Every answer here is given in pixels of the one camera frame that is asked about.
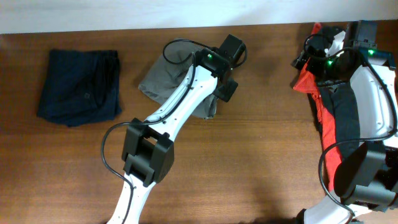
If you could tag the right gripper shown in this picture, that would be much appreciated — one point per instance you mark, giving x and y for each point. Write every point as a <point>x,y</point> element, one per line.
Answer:
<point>301,57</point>

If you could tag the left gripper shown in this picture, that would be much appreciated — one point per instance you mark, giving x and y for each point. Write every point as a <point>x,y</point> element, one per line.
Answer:
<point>227,89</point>

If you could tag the grey cargo shorts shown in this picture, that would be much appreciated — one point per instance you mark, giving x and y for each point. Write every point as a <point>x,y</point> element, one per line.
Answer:
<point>168,71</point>

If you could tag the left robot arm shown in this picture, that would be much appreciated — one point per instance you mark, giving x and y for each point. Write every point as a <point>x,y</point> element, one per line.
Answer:
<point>148,151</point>

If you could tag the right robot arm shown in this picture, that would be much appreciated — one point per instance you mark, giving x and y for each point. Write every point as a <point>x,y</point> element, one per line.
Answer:
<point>351,84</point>

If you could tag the black printed t-shirt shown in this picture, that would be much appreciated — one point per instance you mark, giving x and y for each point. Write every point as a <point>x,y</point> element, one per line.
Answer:
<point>337,74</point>

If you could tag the red garment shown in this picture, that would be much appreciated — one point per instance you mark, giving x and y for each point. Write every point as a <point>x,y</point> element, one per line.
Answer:
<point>324,114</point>

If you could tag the folded navy blue shorts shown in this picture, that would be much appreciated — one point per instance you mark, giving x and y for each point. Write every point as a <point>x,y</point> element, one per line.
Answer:
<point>81,87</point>

